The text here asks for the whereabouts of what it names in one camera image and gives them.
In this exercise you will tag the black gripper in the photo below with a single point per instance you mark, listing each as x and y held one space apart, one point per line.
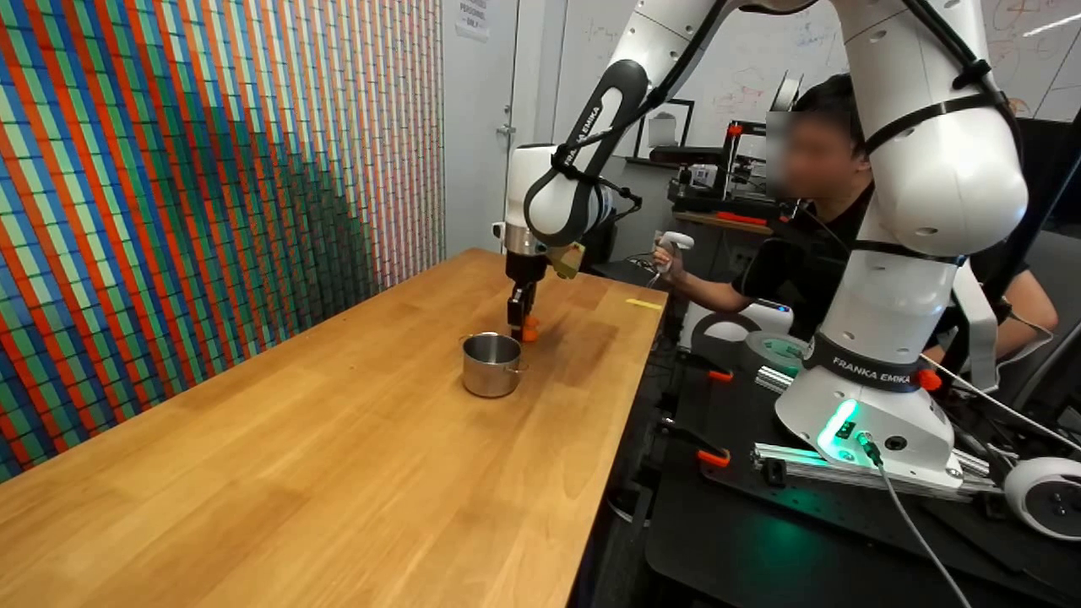
530 269

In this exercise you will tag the white handheld controller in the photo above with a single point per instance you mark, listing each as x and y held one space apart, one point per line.
678 238

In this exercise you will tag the person's right forearm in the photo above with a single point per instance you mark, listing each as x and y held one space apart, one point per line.
714 291

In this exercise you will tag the person's left forearm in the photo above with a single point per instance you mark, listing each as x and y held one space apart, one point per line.
1033 308

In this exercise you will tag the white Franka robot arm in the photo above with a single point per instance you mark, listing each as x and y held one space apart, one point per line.
946 179

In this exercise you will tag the silver metal pot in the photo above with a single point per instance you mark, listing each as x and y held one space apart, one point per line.
490 367

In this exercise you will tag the person's right hand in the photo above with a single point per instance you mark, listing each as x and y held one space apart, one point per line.
672 264

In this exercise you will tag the black carry case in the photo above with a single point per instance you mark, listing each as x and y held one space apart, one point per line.
602 240

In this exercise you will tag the black framed picture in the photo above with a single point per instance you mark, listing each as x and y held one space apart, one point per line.
667 130

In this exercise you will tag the white grey device box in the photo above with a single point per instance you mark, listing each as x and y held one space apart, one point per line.
772 314

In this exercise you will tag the black red 3D printer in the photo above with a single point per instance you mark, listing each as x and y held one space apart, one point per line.
743 155

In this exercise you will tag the person in black shirt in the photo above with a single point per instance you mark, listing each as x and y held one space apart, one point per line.
799 264

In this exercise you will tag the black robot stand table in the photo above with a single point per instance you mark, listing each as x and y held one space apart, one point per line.
765 550

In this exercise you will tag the small orange knob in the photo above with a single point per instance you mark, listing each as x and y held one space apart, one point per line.
931 380

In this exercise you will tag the white round device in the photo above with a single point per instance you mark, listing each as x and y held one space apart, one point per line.
1048 496

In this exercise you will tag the olive wrist camera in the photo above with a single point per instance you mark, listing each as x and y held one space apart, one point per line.
570 262

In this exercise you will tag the silver robot mount plate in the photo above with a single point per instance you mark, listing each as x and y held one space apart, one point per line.
811 463

